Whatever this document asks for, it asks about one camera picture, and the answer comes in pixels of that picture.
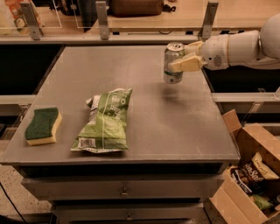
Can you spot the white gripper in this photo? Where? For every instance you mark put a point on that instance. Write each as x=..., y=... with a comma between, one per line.
x=214, y=52

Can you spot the green 7up soda can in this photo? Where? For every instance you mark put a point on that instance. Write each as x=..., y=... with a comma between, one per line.
x=173, y=51

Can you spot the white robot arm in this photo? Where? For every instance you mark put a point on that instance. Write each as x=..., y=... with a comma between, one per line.
x=253, y=49

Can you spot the brown bag on counter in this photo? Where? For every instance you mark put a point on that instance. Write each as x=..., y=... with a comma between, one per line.
x=135, y=8

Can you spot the green jalapeno chip bag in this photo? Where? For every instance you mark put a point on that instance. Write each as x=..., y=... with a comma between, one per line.
x=107, y=122

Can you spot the dark snack bag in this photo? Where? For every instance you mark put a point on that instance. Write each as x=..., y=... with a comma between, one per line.
x=248, y=178

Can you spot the yellow snack bag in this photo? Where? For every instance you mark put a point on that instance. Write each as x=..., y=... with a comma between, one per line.
x=266, y=172

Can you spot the green snack bag in box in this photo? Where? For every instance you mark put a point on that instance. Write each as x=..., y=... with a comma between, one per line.
x=261, y=202

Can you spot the cardboard box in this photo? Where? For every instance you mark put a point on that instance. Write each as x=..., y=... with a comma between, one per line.
x=234, y=205

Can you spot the lower grey drawer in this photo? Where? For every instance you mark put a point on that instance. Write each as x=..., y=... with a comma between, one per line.
x=129, y=212

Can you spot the grey drawer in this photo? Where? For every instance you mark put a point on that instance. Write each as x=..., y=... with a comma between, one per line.
x=129, y=212
x=123, y=187

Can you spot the green yellow sponge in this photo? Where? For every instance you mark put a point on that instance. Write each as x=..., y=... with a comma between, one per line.
x=43, y=126

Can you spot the upper grey drawer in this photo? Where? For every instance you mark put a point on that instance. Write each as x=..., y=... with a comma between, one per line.
x=123, y=187

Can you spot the orange packaged item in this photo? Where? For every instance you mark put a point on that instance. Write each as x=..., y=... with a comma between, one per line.
x=17, y=13

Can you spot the right metal bracket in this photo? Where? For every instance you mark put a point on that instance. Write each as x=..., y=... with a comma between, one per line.
x=208, y=22

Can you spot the metal bracket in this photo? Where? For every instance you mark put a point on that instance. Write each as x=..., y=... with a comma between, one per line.
x=208, y=22
x=101, y=10
x=31, y=20

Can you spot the middle metal bracket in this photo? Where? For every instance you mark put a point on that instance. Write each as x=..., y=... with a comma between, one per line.
x=101, y=10

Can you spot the left metal bracket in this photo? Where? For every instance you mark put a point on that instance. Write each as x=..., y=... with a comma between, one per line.
x=31, y=20

